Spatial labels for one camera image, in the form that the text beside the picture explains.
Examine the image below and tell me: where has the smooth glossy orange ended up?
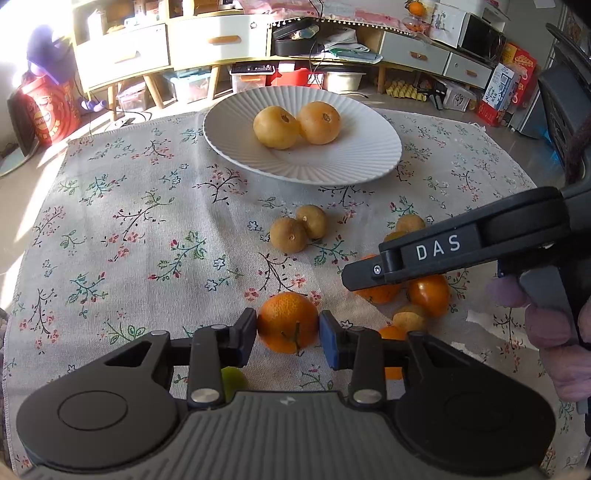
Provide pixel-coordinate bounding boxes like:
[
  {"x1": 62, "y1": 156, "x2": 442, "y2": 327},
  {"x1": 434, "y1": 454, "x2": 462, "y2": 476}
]
[
  {"x1": 407, "y1": 274, "x2": 451, "y2": 318},
  {"x1": 379, "y1": 325, "x2": 409, "y2": 380}
]

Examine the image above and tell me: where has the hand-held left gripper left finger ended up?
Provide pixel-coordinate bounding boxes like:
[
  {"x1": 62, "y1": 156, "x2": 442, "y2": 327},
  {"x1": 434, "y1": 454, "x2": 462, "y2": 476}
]
[{"x1": 104, "y1": 308, "x2": 257, "y2": 409}]

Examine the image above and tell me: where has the black standing panel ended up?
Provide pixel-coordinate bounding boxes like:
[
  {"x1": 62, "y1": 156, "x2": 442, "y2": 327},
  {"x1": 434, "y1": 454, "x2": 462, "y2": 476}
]
[{"x1": 6, "y1": 92, "x2": 41, "y2": 158}]

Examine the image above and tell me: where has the clear box dark lid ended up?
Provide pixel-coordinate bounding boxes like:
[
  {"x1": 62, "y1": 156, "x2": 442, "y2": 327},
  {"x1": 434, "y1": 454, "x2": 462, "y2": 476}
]
[{"x1": 229, "y1": 62, "x2": 276, "y2": 94}]

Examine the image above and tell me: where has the white foam box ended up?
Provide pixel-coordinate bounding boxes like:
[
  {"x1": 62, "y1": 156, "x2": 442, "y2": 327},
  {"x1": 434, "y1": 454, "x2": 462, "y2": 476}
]
[{"x1": 470, "y1": 0, "x2": 511, "y2": 20}]

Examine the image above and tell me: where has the wooden shelf cabinet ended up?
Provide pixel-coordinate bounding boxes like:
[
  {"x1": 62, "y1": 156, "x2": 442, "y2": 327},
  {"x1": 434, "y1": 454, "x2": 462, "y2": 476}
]
[{"x1": 71, "y1": 0, "x2": 171, "y2": 121}]

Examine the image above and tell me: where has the yellow egg tray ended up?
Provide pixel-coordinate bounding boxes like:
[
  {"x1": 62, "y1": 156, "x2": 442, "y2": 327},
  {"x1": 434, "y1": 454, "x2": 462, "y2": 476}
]
[{"x1": 385, "y1": 80, "x2": 428, "y2": 103}]

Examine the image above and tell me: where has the glass jar of oranges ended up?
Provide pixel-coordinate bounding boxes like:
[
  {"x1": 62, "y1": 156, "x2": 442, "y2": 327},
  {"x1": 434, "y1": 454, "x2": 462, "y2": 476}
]
[{"x1": 402, "y1": 16, "x2": 431, "y2": 36}]

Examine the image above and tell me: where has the small clear storage box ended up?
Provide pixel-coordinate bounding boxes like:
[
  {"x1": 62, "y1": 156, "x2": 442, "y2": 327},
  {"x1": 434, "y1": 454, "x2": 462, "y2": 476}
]
[{"x1": 115, "y1": 85, "x2": 149, "y2": 112}]

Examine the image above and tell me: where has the white plastic tub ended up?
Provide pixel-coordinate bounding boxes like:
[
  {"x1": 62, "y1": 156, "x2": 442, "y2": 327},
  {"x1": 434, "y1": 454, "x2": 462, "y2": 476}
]
[{"x1": 325, "y1": 69, "x2": 368, "y2": 92}]

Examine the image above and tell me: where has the red printed round box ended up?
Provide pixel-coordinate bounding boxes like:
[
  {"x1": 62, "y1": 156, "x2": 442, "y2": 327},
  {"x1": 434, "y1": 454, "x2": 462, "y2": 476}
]
[{"x1": 18, "y1": 76, "x2": 83, "y2": 146}]

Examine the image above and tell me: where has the white ribbed plate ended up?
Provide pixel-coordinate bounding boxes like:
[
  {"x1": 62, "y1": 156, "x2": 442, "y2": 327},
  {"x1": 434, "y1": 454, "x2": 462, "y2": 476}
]
[{"x1": 203, "y1": 87, "x2": 403, "y2": 186}]

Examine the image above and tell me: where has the curved wooden TV cabinet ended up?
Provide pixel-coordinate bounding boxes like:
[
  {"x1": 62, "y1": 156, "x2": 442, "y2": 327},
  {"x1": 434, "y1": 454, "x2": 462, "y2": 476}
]
[{"x1": 167, "y1": 0, "x2": 497, "y2": 100}]

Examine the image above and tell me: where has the clear box blue lid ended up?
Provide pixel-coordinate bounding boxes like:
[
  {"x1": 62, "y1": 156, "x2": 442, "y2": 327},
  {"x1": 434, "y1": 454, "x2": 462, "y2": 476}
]
[{"x1": 171, "y1": 71, "x2": 212, "y2": 104}]

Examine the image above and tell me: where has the tan pear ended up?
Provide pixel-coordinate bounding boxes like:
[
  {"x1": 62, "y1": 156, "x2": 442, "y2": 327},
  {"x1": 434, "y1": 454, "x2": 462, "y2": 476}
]
[{"x1": 295, "y1": 100, "x2": 341, "y2": 145}]

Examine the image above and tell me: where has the white printed box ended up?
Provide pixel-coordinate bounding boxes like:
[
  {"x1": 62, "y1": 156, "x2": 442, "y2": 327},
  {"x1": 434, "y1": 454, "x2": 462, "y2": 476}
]
[{"x1": 441, "y1": 85, "x2": 477, "y2": 112}]

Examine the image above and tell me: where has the red storage box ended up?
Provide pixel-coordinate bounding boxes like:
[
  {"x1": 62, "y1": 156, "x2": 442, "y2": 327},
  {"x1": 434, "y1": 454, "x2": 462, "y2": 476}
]
[{"x1": 277, "y1": 65, "x2": 327, "y2": 89}]

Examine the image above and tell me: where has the dark grey appliance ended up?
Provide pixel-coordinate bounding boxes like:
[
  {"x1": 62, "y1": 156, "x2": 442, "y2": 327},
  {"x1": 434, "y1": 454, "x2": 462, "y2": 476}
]
[{"x1": 537, "y1": 23, "x2": 591, "y2": 185}]

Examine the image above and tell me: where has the purple plush toy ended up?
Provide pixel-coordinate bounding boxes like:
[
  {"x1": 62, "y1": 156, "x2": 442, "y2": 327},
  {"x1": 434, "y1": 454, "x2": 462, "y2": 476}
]
[{"x1": 27, "y1": 25, "x2": 79, "y2": 88}]

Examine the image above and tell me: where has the yellow pear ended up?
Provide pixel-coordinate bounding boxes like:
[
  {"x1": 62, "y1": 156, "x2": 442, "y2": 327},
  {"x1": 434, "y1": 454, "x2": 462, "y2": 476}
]
[{"x1": 253, "y1": 105, "x2": 301, "y2": 150}]

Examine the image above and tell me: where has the red printed carton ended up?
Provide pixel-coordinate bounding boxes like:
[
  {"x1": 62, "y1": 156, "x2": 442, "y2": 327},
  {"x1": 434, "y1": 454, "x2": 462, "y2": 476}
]
[{"x1": 501, "y1": 42, "x2": 539, "y2": 95}]

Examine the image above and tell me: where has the bumpy mandarin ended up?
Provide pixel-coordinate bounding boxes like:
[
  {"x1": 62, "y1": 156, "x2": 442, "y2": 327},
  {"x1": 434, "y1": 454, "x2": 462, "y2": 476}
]
[{"x1": 353, "y1": 254, "x2": 402, "y2": 304}]

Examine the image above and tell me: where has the pink fringed cloth runner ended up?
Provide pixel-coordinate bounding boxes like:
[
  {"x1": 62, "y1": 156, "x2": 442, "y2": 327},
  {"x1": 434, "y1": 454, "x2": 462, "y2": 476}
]
[{"x1": 272, "y1": 0, "x2": 419, "y2": 34}]

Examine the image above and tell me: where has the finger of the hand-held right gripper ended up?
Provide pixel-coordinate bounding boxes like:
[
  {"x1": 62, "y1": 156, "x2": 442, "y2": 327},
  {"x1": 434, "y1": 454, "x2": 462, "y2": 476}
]
[{"x1": 342, "y1": 255, "x2": 403, "y2": 292}]

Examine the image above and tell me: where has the person's right hand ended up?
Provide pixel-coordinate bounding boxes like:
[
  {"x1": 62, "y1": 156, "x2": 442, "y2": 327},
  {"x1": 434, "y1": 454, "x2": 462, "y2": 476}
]
[{"x1": 487, "y1": 272, "x2": 591, "y2": 402}]

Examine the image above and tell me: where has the black microwave oven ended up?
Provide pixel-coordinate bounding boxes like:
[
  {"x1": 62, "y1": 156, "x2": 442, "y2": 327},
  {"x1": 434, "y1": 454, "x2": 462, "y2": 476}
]
[{"x1": 459, "y1": 13, "x2": 507, "y2": 62}]

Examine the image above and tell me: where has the floral tablecloth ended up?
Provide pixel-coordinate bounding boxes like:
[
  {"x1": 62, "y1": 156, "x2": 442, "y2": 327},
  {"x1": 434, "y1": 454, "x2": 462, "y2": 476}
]
[{"x1": 0, "y1": 108, "x2": 583, "y2": 480}]

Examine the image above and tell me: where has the white paper drawing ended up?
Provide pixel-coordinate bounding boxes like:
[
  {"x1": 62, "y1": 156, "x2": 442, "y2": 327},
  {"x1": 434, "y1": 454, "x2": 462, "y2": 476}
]
[{"x1": 431, "y1": 4, "x2": 468, "y2": 47}]

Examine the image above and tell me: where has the black case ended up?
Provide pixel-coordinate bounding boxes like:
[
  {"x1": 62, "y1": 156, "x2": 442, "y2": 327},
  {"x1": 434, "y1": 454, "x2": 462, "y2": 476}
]
[{"x1": 272, "y1": 23, "x2": 324, "y2": 57}]

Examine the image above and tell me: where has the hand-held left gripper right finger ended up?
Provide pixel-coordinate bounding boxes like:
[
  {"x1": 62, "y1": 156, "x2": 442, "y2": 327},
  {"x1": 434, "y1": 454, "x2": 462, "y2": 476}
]
[{"x1": 320, "y1": 310, "x2": 466, "y2": 409}]

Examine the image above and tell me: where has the mandarin with stem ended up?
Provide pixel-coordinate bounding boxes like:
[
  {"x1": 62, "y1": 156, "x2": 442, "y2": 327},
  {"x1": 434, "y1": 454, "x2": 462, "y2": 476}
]
[{"x1": 257, "y1": 292, "x2": 320, "y2": 355}]

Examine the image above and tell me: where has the green lime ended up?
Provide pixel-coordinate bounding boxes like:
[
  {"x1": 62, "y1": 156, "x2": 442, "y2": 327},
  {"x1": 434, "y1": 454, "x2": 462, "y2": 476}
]
[{"x1": 222, "y1": 367, "x2": 247, "y2": 400}]

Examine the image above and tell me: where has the blue white carton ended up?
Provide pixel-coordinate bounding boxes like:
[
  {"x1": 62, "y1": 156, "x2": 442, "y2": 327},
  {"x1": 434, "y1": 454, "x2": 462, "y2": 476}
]
[{"x1": 480, "y1": 64, "x2": 522, "y2": 126}]

